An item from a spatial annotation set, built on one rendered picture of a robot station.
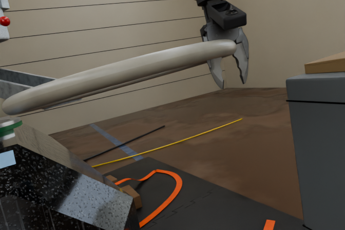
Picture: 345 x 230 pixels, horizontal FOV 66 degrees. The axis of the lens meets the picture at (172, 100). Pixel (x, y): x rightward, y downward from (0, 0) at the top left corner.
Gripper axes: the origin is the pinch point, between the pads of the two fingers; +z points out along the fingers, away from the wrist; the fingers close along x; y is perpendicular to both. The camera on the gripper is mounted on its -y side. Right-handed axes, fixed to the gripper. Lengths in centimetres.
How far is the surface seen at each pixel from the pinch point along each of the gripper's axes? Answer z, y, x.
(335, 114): 12.6, -2.4, -20.3
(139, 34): -110, 579, 48
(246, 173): 85, 140, -29
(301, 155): 24.2, 7.4, -15.3
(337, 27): -12, 386, -284
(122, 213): 27.5, 7.0, 34.4
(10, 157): 4, -2, 52
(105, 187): 20.4, 9.1, 37.5
